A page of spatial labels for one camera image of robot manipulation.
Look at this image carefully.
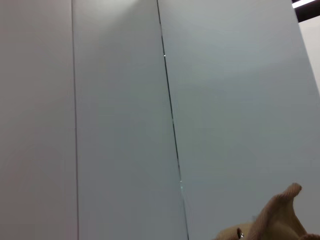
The khaki canvas food bag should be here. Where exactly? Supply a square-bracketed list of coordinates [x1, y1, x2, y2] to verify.
[214, 182, 320, 240]

